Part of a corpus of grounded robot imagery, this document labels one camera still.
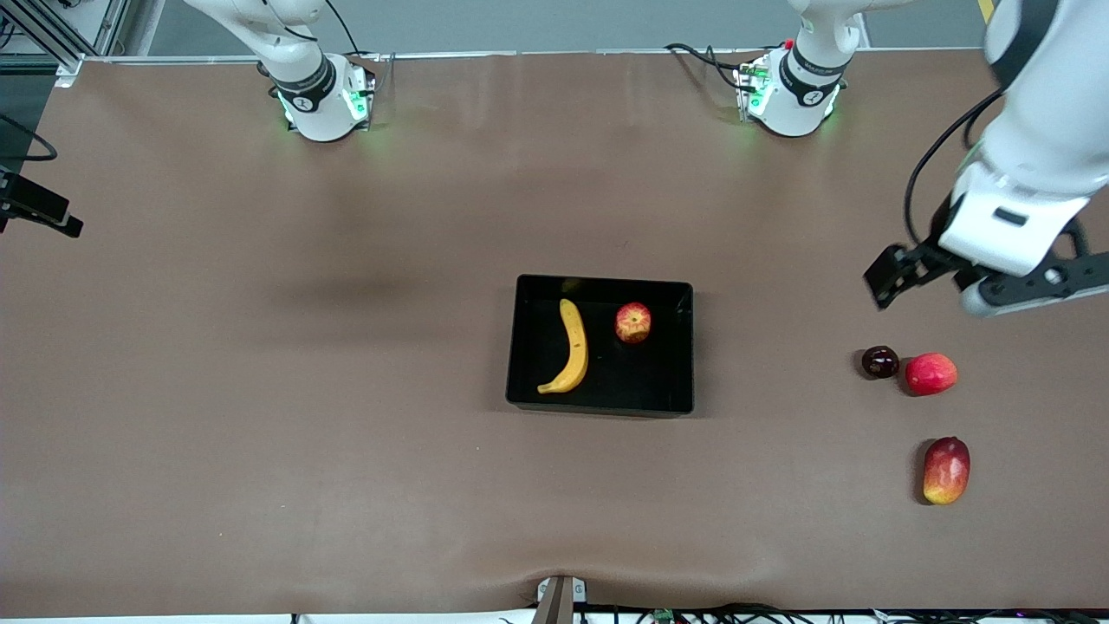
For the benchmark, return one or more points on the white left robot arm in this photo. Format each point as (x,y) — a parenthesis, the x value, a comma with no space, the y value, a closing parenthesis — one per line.
(1053,121)

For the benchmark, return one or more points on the red yellow apple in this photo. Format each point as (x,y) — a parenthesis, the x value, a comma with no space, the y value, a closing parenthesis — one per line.
(633,323)

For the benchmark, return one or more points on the yellow banana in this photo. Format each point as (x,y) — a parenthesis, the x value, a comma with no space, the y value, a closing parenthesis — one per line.
(575,347)

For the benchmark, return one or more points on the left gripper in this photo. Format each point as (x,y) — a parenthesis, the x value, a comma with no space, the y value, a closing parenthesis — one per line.
(928,254)

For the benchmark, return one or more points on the red yellow mango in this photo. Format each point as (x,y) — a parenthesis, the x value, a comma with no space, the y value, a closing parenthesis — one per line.
(946,471)

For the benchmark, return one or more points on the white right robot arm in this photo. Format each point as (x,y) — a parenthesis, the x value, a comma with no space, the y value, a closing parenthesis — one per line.
(316,95)

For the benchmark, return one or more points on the aluminium frame profile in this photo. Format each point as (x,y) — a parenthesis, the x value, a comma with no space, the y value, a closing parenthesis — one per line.
(43,30)

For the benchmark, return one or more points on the black plastic box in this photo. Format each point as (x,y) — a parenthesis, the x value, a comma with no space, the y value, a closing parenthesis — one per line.
(615,373)

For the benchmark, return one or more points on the red peach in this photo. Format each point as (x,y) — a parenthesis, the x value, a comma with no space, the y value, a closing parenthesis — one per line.
(931,373)

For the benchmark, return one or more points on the grey table edge bracket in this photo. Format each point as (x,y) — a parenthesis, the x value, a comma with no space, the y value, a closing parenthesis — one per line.
(561,598)

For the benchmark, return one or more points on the dark purple plum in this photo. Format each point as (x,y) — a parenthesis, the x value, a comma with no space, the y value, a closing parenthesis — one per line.
(880,361)

